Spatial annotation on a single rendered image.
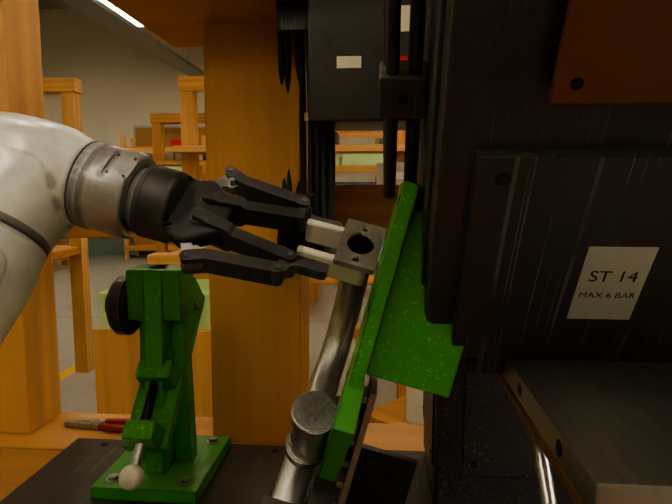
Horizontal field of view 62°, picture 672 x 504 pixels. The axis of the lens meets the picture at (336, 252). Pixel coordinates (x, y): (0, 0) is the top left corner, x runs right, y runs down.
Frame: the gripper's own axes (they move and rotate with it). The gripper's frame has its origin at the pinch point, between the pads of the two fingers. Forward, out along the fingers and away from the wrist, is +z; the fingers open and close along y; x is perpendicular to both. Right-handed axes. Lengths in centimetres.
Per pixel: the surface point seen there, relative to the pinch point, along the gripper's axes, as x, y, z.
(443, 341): -5.4, -10.0, 10.8
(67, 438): 47, -13, -34
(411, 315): -6.4, -9.1, 7.8
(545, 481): -4.0, -18.2, 19.9
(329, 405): -0.2, -15.7, 3.4
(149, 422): 21.5, -14.8, -16.1
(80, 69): 643, 750, -608
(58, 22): 591, 801, -666
